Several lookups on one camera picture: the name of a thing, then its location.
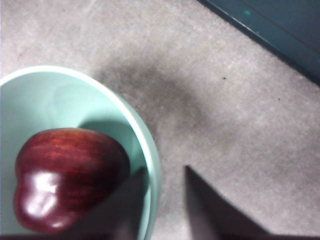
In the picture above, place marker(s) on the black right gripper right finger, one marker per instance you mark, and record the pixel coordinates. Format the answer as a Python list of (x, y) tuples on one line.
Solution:
[(212, 217)]

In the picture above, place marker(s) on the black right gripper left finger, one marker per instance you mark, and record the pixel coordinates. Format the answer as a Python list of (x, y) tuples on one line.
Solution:
[(120, 215)]

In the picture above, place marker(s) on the dark purple plum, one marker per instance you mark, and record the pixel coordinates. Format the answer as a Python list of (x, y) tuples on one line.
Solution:
[(70, 162)]

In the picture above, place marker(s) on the teal ribbed bowl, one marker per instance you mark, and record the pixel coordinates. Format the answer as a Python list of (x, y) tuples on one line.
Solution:
[(62, 100)]

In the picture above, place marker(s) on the black rectangular tray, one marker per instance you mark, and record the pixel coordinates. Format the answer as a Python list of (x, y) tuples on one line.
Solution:
[(287, 25)]

